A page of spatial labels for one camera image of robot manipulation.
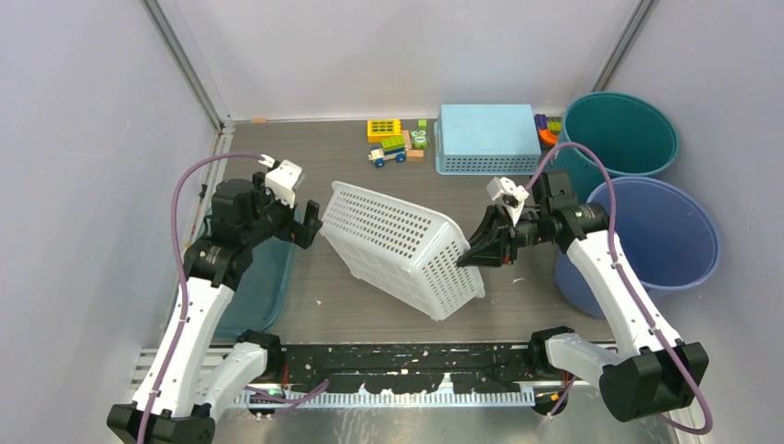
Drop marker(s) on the white toy car blue wheels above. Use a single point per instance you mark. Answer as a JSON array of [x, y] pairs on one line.
[[391, 149]]

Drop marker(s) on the white perforated plastic basket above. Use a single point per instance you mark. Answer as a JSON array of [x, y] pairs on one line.
[[404, 249]]

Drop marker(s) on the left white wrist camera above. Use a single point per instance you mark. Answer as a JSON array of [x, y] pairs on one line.
[[282, 180]]

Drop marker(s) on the teal round bucket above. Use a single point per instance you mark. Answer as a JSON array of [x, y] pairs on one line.
[[630, 136]]

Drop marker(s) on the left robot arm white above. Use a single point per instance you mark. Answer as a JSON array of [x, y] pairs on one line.
[[173, 404]]

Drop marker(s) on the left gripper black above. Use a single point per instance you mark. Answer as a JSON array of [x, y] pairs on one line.
[[290, 232]]

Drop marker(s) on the yellow toy block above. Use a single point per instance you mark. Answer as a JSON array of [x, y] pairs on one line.
[[380, 129]]

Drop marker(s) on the teal transparent plastic tub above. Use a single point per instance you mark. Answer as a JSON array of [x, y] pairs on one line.
[[259, 297]]

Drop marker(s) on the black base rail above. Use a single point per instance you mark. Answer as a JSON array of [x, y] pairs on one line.
[[410, 368]]

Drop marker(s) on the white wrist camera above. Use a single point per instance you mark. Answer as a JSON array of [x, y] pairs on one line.
[[509, 195], [282, 180]]

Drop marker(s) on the green monster toy block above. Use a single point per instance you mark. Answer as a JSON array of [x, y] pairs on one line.
[[419, 136]]

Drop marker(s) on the blue round bucket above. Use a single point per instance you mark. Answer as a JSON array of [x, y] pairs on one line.
[[672, 243]]

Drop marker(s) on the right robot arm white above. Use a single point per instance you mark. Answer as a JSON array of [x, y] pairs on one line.
[[651, 370]]

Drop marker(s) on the light blue perforated basket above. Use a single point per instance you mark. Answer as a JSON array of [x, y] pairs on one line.
[[486, 140]]

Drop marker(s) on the orange purple toy blocks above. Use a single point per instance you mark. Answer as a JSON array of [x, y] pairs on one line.
[[548, 129]]

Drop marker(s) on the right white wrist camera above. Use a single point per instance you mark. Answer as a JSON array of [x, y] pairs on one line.
[[509, 195]]

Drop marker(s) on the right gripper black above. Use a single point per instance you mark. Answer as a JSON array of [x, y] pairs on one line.
[[491, 252]]

